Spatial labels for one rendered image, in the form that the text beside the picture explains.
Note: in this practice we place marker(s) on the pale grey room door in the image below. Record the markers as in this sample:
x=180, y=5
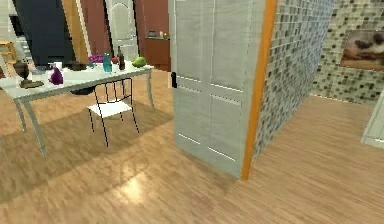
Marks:
x=213, y=86

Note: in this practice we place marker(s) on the red-brown cabinet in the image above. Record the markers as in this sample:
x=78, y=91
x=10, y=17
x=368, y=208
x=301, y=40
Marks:
x=158, y=51

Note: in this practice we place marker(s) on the green lettuce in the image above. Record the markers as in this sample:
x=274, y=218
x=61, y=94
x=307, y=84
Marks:
x=139, y=62

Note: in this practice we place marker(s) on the dark brown bottle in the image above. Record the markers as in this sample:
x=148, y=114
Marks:
x=121, y=60

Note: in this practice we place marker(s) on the grey pot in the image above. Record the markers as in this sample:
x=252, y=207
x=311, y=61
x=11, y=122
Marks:
x=152, y=33

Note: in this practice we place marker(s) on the red apple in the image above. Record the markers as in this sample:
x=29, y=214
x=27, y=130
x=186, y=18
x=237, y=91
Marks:
x=114, y=60

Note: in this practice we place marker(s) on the teal glass bottle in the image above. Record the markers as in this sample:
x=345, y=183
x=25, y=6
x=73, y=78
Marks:
x=107, y=63

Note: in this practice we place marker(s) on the white arched room door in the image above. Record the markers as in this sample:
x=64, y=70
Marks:
x=122, y=26

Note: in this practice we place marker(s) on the purple flower bunch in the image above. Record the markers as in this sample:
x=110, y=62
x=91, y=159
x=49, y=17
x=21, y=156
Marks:
x=95, y=58

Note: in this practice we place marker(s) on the white dining table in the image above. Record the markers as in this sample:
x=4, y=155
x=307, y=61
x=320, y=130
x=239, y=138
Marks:
x=80, y=77

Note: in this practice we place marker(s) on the dark brown bowl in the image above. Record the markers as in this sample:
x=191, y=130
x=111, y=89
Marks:
x=76, y=65

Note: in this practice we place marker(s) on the purple vase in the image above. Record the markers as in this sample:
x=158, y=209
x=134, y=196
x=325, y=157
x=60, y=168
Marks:
x=56, y=77

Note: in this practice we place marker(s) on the white cup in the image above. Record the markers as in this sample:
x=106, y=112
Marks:
x=58, y=65

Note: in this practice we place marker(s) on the dark flat plate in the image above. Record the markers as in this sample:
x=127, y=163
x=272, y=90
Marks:
x=31, y=84

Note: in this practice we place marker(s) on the dark blue fridge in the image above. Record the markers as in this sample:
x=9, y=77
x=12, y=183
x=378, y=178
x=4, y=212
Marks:
x=45, y=30

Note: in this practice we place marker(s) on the dark brown goblet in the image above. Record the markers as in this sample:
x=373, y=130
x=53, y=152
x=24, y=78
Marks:
x=22, y=70

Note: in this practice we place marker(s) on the framed brown picture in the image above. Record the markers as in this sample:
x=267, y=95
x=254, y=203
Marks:
x=364, y=50

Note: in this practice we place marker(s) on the pale grey cabinet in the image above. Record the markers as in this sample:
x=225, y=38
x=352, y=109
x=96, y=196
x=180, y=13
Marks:
x=375, y=123

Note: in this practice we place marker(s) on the yellow wooden chair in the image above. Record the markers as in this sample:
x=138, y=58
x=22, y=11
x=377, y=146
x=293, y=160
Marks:
x=8, y=51

